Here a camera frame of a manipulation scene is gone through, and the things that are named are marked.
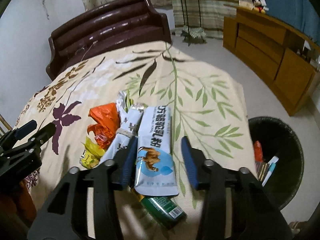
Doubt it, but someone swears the light blue tube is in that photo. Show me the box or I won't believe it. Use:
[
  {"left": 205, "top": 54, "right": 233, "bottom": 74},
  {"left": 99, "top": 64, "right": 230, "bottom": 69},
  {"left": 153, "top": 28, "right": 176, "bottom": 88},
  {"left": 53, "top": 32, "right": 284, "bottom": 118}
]
[{"left": 261, "top": 156, "right": 280, "bottom": 187}]

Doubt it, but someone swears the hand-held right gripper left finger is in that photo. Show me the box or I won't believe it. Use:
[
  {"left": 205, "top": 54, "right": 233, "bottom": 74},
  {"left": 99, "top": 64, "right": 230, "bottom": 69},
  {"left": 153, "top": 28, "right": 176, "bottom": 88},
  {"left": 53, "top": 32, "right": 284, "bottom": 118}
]
[{"left": 27, "top": 136, "right": 139, "bottom": 240}]

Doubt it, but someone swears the crumpled silver wrapper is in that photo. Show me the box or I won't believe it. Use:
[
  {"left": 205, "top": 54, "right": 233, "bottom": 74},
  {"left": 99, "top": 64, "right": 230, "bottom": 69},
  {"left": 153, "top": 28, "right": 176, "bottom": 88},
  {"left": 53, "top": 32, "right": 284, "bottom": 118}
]
[{"left": 116, "top": 89, "right": 133, "bottom": 117}]

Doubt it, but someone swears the thin white cable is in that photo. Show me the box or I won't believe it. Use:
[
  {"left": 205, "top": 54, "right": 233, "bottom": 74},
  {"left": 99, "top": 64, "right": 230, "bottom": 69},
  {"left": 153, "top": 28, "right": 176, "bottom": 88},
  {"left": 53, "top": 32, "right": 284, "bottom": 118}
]
[{"left": 75, "top": 41, "right": 97, "bottom": 63}]

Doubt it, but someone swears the wooden frame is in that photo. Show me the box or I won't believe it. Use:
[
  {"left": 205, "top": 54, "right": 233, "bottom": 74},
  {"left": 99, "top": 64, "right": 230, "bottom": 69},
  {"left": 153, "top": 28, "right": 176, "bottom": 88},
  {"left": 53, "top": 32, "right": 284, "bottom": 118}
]
[{"left": 0, "top": 114, "right": 12, "bottom": 133}]

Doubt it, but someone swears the orange plastic bag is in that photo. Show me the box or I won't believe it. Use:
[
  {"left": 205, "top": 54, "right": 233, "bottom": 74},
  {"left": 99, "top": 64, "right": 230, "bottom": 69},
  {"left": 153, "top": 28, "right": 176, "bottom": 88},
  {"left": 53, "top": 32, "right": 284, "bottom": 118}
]
[
  {"left": 253, "top": 141, "right": 265, "bottom": 163},
  {"left": 87, "top": 102, "right": 122, "bottom": 150}
]

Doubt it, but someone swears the mouse plush toy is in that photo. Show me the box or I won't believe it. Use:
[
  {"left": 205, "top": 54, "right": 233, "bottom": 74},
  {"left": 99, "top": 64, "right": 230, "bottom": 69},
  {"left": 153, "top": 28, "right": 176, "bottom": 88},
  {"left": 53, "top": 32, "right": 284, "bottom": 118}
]
[{"left": 251, "top": 0, "right": 269, "bottom": 14}]

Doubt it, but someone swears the white camel print packet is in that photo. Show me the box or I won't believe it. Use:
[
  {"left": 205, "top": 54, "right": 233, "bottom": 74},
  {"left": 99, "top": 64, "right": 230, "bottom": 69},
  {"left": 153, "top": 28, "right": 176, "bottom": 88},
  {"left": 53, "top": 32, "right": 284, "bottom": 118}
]
[{"left": 134, "top": 106, "right": 179, "bottom": 197}]

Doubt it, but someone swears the wooden cabinet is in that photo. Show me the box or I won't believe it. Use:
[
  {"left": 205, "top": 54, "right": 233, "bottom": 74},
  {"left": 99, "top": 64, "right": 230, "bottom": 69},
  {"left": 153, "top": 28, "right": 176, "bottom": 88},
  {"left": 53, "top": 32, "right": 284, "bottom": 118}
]
[{"left": 222, "top": 6, "right": 320, "bottom": 117}]

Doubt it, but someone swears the striped curtain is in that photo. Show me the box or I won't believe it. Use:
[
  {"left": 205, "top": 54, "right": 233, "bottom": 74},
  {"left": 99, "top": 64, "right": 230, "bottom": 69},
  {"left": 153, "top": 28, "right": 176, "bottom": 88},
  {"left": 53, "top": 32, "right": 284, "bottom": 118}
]
[{"left": 170, "top": 0, "right": 254, "bottom": 40}]

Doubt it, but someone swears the blue curtain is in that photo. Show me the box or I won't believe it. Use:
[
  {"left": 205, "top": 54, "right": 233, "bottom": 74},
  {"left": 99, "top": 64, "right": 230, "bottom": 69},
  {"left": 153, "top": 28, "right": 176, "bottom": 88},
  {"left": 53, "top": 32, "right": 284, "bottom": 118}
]
[{"left": 251, "top": 0, "right": 320, "bottom": 44}]

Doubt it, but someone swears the beige floral blanket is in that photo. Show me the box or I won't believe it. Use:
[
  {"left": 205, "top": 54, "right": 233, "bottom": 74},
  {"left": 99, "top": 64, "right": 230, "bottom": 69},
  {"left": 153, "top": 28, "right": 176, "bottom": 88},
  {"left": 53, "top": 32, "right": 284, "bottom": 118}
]
[{"left": 14, "top": 41, "right": 258, "bottom": 240}]

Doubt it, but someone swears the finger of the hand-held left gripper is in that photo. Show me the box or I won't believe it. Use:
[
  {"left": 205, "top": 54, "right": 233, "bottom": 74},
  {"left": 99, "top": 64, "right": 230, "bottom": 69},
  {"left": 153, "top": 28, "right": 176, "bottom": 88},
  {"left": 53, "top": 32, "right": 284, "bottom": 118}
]
[
  {"left": 0, "top": 122, "right": 57, "bottom": 166},
  {"left": 0, "top": 119, "right": 38, "bottom": 155}
]

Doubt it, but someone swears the white stick packet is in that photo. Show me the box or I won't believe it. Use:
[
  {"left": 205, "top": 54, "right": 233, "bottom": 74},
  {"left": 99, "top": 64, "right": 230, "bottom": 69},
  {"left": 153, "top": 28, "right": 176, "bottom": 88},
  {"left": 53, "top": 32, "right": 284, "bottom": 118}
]
[{"left": 99, "top": 104, "right": 145, "bottom": 167}]

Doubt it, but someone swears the green can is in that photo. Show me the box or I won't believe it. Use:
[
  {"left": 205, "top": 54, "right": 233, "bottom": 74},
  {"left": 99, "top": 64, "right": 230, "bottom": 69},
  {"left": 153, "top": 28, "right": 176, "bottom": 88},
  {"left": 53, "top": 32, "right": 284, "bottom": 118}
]
[{"left": 130, "top": 187, "right": 187, "bottom": 230}]

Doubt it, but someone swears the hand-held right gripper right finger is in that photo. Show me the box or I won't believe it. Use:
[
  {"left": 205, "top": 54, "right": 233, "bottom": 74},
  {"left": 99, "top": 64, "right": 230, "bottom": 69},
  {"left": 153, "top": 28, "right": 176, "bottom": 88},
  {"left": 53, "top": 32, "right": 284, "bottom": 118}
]
[{"left": 180, "top": 136, "right": 293, "bottom": 240}]

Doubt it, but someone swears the brown leather sofa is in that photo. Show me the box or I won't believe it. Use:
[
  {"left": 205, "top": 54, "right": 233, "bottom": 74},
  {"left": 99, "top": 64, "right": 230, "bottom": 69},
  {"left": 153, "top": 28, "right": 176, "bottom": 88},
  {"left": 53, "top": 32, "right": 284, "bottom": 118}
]
[{"left": 46, "top": 0, "right": 172, "bottom": 82}]

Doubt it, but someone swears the checkered cloth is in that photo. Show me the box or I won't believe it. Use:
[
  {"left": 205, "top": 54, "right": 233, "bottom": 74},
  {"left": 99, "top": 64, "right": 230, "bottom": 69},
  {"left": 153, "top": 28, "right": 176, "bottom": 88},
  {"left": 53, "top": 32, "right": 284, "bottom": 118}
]
[{"left": 180, "top": 26, "right": 207, "bottom": 46}]

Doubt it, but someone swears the black trash bin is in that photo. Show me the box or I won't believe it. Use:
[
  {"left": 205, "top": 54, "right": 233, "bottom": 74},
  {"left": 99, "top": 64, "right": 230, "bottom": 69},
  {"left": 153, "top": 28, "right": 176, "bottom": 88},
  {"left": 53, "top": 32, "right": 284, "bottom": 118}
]
[{"left": 247, "top": 116, "right": 305, "bottom": 210}]

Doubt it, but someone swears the dark cigarette box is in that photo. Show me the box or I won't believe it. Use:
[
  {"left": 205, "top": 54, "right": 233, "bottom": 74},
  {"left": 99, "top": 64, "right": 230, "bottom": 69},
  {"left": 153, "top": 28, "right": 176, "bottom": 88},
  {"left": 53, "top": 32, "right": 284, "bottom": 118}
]
[{"left": 255, "top": 162, "right": 270, "bottom": 182}]

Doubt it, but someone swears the yellow wrapper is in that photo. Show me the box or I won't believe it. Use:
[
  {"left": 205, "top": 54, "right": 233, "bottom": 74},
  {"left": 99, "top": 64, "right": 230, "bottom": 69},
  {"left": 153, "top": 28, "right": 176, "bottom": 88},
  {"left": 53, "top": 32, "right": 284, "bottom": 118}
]
[{"left": 79, "top": 136, "right": 107, "bottom": 170}]

